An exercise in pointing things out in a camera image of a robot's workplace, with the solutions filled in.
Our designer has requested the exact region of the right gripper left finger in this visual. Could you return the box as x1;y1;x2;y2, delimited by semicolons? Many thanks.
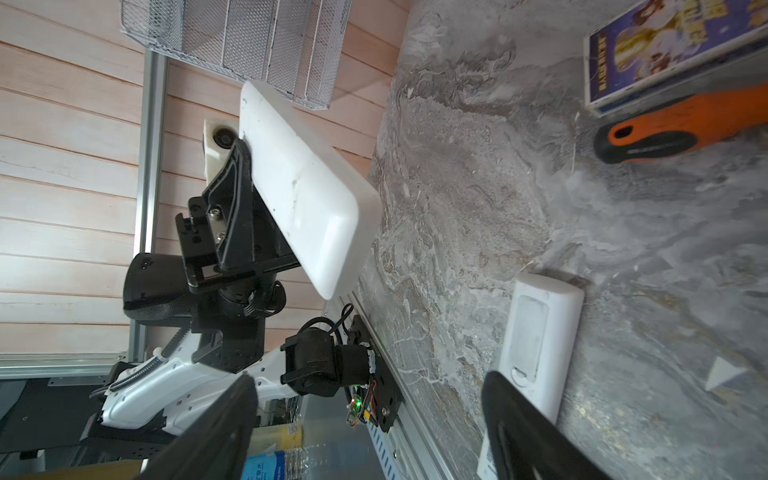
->
137;375;258;479

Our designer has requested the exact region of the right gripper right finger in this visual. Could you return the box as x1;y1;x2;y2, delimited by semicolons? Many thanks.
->
481;371;608;479

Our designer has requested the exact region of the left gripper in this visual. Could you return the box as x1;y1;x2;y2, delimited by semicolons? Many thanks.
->
175;138;300;294

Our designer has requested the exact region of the white remote control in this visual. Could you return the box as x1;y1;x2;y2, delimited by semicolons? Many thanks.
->
239;81;383;300

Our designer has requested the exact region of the orange black screwdriver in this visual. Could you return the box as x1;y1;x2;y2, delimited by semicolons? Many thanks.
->
593;83;767;165

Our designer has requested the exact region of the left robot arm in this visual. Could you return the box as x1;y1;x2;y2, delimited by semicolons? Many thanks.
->
97;139;381;436

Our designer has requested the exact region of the white remote with label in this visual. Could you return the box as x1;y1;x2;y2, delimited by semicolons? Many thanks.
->
476;273;584;479

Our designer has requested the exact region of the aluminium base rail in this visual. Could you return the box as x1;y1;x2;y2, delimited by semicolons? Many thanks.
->
325;293;455;479

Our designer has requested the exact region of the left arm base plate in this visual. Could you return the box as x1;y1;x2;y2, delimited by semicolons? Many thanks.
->
348;314;404;433

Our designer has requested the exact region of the white wire mesh shelf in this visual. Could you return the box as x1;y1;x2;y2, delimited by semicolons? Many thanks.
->
120;0;351;110

